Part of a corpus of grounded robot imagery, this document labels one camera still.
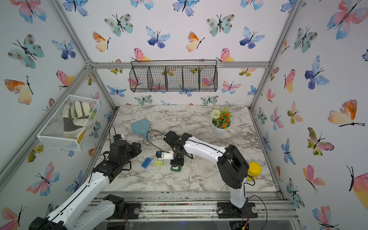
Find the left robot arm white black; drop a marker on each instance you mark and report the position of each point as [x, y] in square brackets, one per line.
[70, 216]

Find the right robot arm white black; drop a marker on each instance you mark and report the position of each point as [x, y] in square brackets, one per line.
[232, 166]

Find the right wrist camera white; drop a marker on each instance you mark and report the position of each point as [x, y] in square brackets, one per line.
[162, 155]

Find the white wire wall basket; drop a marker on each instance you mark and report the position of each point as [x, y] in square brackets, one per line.
[51, 134]

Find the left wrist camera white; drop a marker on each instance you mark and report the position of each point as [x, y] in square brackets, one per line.
[118, 137]

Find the work glove white grey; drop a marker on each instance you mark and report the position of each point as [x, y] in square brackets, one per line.
[77, 117]

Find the blue long lego brick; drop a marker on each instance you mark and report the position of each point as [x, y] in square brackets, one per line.
[146, 163]

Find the yellow cup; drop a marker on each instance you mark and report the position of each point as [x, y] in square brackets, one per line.
[254, 171]

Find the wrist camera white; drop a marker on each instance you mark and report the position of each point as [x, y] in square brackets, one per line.
[162, 155]
[118, 137]

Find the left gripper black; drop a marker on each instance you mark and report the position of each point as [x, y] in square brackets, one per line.
[134, 148]

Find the green long lego brick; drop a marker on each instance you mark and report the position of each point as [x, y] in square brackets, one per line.
[176, 169]

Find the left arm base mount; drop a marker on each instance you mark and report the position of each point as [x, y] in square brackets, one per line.
[120, 208]

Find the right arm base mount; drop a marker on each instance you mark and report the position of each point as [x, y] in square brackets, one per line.
[228, 210]

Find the black wire wall basket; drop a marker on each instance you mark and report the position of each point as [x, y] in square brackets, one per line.
[173, 76]

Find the lime green lego brick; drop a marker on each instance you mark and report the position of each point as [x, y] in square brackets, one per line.
[158, 163]

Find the light blue dustpan scoop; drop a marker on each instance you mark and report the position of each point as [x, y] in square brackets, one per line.
[141, 127]

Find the white pot with flowers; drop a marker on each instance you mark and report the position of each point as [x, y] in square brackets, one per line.
[221, 120]

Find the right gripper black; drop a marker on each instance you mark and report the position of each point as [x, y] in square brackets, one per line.
[178, 163]

